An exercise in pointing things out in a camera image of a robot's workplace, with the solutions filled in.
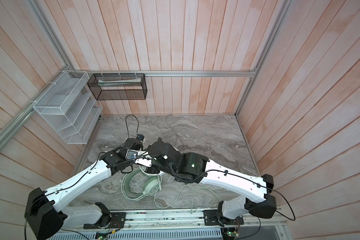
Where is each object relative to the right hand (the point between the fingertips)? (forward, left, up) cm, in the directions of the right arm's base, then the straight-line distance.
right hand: (144, 152), depth 60 cm
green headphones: (-5, 0, -26) cm, 26 cm away
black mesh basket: (+58, +30, -9) cm, 66 cm away
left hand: (+8, +5, -20) cm, 22 cm away
